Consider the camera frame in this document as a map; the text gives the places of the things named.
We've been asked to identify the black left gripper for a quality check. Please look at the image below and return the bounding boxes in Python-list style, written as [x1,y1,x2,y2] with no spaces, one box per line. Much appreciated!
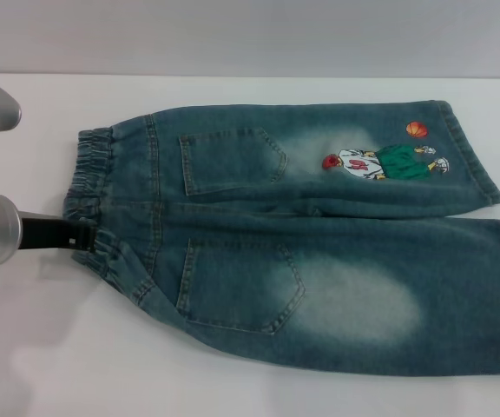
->
[15,210,100,254]

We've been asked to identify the blue denim shorts cartoon print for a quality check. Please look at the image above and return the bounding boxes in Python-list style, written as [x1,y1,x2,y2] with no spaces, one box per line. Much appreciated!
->
[62,99,500,375]

